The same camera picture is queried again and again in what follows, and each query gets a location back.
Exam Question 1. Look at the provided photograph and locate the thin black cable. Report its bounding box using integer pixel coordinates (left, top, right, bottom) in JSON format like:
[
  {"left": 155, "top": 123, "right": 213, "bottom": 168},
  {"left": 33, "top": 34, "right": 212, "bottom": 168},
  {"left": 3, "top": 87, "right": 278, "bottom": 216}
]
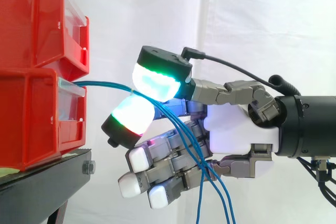
[
  {"left": 296, "top": 155, "right": 336, "bottom": 208},
  {"left": 181, "top": 47, "right": 276, "bottom": 88}
]

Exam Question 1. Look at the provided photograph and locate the black stand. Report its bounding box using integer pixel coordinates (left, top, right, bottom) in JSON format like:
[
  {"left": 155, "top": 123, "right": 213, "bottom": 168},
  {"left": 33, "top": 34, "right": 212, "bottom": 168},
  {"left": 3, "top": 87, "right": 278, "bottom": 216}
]
[{"left": 0, "top": 148, "right": 96, "bottom": 224}]

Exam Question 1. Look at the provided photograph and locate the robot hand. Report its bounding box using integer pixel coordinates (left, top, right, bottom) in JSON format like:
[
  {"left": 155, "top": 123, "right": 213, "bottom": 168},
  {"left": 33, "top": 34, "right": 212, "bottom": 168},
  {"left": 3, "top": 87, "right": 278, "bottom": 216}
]
[{"left": 101, "top": 46, "right": 281, "bottom": 210}]

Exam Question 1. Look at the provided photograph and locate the red plastic bin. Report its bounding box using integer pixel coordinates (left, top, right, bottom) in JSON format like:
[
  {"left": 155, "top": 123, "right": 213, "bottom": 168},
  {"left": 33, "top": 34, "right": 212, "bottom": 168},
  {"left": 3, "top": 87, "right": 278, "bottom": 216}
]
[
  {"left": 0, "top": 0, "right": 90, "bottom": 82},
  {"left": 0, "top": 67, "right": 88, "bottom": 172}
]

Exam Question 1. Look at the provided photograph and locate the blue cable bundle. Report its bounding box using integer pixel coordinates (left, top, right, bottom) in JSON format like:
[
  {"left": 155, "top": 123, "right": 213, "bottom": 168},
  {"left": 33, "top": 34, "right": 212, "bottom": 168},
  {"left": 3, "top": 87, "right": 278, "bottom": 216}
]
[{"left": 76, "top": 81, "right": 236, "bottom": 224}]

